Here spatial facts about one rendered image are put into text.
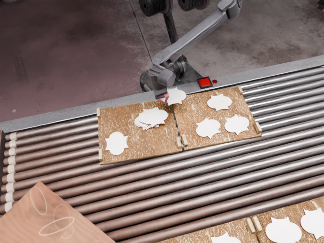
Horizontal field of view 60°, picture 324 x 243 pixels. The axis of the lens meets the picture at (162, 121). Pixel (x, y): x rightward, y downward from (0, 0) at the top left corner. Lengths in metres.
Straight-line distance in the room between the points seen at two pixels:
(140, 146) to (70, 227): 0.50
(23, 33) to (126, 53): 1.39
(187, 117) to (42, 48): 2.55
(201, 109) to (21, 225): 1.01
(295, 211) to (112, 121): 0.98
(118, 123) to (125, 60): 1.84
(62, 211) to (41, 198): 0.12
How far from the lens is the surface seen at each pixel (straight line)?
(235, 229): 1.30
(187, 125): 1.51
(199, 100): 1.62
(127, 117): 1.56
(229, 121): 1.54
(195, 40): 1.33
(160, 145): 1.44
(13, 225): 1.32
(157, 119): 1.49
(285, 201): 1.43
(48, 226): 1.26
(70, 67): 3.37
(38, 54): 3.69
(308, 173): 1.53
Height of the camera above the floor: 2.16
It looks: 54 degrees down
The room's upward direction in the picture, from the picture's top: 2 degrees counter-clockwise
